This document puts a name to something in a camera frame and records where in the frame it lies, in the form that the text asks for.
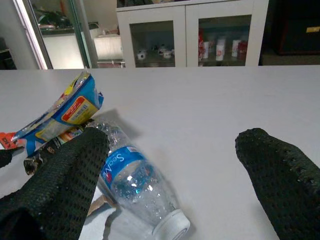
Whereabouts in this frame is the red drink can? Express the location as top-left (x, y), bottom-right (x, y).
top-left (237, 41), bottom-right (249, 60)
top-left (198, 28), bottom-right (205, 61)

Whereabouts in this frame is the white glass-door cabinet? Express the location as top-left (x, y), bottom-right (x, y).
top-left (116, 0), bottom-right (270, 68)

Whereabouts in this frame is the black white figurine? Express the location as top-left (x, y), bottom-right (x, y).
top-left (157, 45), bottom-right (175, 59)
top-left (136, 49), bottom-right (149, 61)

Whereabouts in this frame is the clear plastic water bottle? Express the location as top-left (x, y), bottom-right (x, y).
top-left (87, 119), bottom-right (191, 240)

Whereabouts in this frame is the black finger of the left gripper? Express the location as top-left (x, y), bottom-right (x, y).
top-left (0, 149), bottom-right (13, 169)

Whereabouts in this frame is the metal framed glass door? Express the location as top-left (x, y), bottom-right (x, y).
top-left (12, 0), bottom-right (99, 70)

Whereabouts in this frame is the blue snack bag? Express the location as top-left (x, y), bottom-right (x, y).
top-left (12, 71), bottom-right (105, 155)

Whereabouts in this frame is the black snack wrapper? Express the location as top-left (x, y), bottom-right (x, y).
top-left (23, 126), bottom-right (87, 176)

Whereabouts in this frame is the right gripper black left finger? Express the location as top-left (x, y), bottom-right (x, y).
top-left (0, 127), bottom-right (110, 240)

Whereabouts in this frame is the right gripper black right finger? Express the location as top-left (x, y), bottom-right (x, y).
top-left (234, 127), bottom-right (320, 240)

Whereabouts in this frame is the orange snack wrapper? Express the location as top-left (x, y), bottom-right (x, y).
top-left (0, 131), bottom-right (26, 151)

